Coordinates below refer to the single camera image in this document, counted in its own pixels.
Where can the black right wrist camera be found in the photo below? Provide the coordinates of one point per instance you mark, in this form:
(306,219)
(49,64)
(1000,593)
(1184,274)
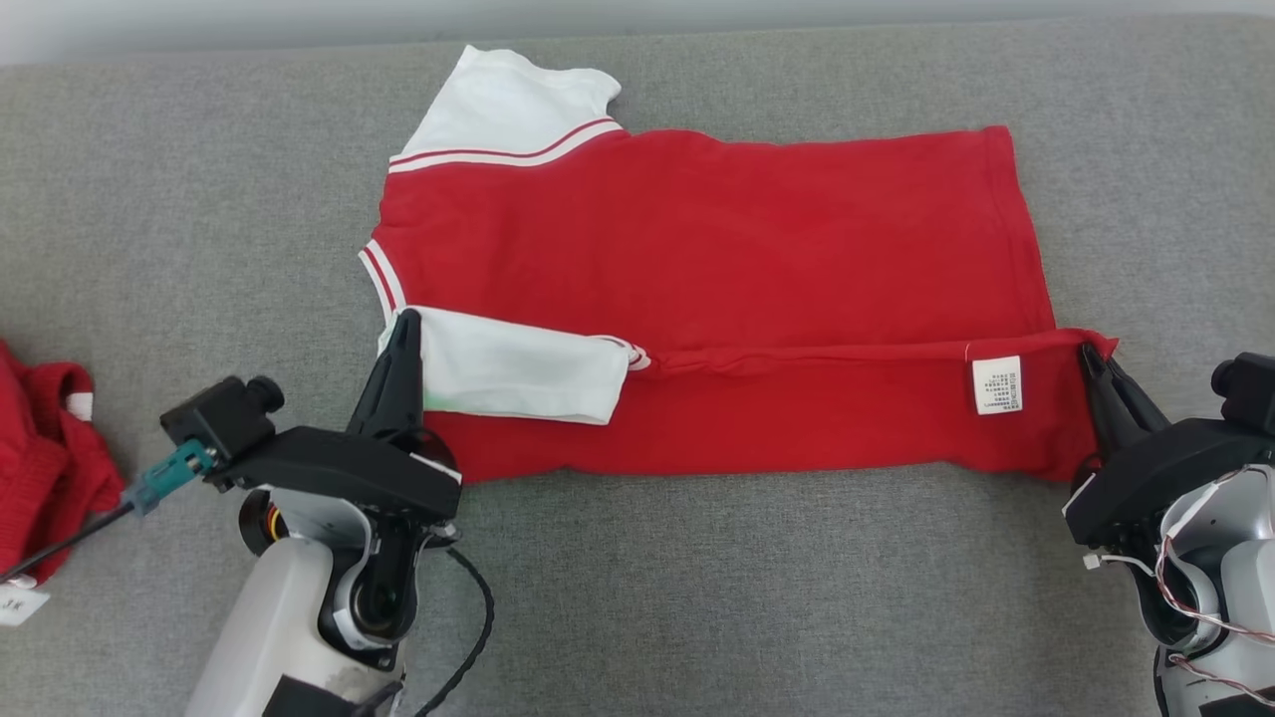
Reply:
(1250,393)

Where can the red white polo shirt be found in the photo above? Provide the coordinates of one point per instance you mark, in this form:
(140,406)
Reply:
(717,259)

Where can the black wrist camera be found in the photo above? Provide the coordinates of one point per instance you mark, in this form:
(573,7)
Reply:
(214,418)
(1250,393)

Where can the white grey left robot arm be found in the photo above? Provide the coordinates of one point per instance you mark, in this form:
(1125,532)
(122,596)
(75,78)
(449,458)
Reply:
(269,617)

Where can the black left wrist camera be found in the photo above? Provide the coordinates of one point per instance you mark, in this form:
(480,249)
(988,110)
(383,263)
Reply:
(214,418)

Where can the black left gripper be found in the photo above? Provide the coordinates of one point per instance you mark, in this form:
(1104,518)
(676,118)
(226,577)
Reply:
(349,468)

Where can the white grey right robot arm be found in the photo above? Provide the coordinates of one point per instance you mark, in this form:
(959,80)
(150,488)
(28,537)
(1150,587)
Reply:
(1235,568)

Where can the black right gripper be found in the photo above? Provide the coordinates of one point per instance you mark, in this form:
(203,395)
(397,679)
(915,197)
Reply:
(1155,468)

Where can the red shorts with white stripe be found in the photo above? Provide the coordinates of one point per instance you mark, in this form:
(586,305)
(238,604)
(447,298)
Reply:
(50,468)

